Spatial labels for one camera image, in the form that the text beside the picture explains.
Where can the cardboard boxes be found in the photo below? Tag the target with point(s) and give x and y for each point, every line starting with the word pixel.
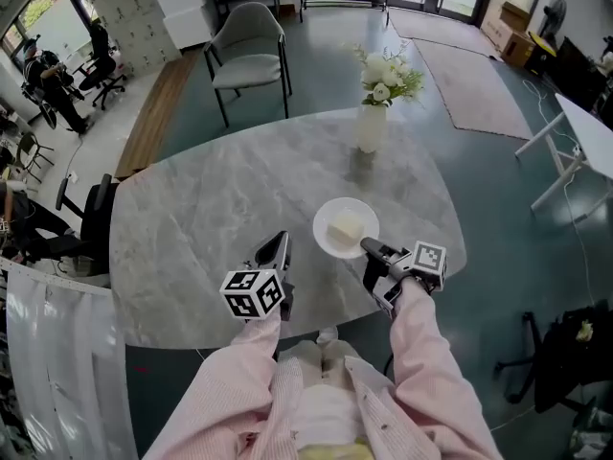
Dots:
pixel 507 27

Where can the grey upholstered armchair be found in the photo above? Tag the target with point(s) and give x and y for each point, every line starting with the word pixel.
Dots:
pixel 249 65

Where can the small white flower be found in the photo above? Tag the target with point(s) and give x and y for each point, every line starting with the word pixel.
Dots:
pixel 584 331

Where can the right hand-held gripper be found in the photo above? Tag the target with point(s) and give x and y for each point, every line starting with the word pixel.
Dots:
pixel 428 261

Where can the yellow-topped black bin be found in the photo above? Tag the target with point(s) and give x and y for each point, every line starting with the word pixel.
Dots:
pixel 541 51

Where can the white folding table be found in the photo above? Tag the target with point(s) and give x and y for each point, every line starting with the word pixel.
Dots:
pixel 594 137

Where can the grey marble table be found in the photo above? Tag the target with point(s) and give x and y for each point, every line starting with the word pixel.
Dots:
pixel 215 218

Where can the black standing fan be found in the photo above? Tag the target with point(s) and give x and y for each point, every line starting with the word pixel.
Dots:
pixel 554 17

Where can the small black chair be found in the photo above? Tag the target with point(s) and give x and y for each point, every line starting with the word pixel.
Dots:
pixel 33 154

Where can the black flat panel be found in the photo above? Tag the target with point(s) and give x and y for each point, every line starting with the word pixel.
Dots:
pixel 579 70

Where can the black office chair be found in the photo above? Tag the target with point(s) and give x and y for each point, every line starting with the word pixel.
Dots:
pixel 98 223
pixel 100 65
pixel 570 367

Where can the person's left forearm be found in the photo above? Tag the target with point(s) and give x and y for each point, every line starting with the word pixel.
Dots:
pixel 230 391

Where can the white ribbed vase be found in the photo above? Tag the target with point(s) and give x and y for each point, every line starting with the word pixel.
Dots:
pixel 371 130

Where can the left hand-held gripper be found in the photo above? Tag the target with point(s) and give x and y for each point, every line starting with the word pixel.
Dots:
pixel 249 295

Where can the pale yellow food block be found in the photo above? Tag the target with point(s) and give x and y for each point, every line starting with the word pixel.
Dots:
pixel 346 228

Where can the person's pink striped shirt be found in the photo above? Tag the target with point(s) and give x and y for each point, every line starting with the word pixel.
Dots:
pixel 330 415

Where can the white flower bouquet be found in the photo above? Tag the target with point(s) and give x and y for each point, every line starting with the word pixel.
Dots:
pixel 388 75

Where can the white chest box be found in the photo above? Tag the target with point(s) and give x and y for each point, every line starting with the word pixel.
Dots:
pixel 184 12

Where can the white locker cabinet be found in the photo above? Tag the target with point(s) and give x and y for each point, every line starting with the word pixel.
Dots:
pixel 134 22

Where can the person's white shoe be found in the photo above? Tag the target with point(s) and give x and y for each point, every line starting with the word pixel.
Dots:
pixel 327 335

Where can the large beige rug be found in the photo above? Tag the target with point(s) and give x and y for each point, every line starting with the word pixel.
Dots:
pixel 474 89

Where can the small beige rug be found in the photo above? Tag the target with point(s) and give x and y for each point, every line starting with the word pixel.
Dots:
pixel 431 29

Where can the person's right forearm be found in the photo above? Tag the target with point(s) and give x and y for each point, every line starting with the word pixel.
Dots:
pixel 426 352

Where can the white plastic sheets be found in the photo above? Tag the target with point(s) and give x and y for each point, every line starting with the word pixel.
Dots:
pixel 62 367

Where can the white round plate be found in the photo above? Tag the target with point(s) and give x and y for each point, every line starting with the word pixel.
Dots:
pixel 330 211

